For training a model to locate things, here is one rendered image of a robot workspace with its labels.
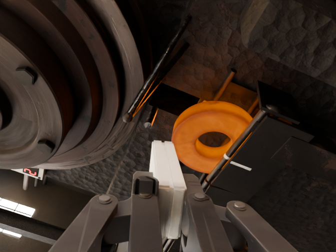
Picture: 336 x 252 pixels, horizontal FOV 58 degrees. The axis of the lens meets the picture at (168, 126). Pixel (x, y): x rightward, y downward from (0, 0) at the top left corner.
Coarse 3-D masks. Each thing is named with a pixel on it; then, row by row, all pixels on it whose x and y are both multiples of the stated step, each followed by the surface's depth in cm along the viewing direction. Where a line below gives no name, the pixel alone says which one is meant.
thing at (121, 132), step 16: (96, 0) 38; (112, 0) 38; (96, 16) 40; (112, 16) 39; (128, 16) 43; (112, 32) 41; (128, 32) 41; (128, 48) 42; (128, 64) 44; (144, 64) 50; (128, 80) 46; (144, 80) 46; (128, 96) 48; (112, 128) 53; (128, 128) 52; (112, 144) 55; (80, 160) 60; (96, 160) 59
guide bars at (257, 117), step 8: (272, 104) 46; (264, 112) 46; (256, 120) 47; (248, 128) 49; (240, 136) 50; (232, 144) 52; (240, 144) 51; (232, 152) 53; (224, 160) 54; (216, 168) 56; (208, 176) 58; (208, 184) 60; (168, 240) 76
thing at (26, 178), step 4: (24, 176) 1004; (28, 176) 1007; (44, 176) 1062; (24, 180) 1018; (28, 180) 1025; (36, 180) 1054; (44, 180) 1076; (24, 184) 1033; (28, 184) 1046; (36, 184) 1075; (44, 184) 1094; (24, 188) 1050
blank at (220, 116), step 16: (192, 112) 51; (208, 112) 50; (224, 112) 50; (240, 112) 51; (176, 128) 53; (192, 128) 53; (208, 128) 52; (224, 128) 52; (240, 128) 51; (176, 144) 56; (192, 144) 55; (192, 160) 58; (208, 160) 57
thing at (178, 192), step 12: (168, 144) 21; (168, 156) 19; (168, 168) 17; (180, 168) 17; (180, 180) 16; (180, 192) 15; (180, 204) 15; (168, 216) 15; (180, 216) 15; (168, 228) 15; (180, 228) 16
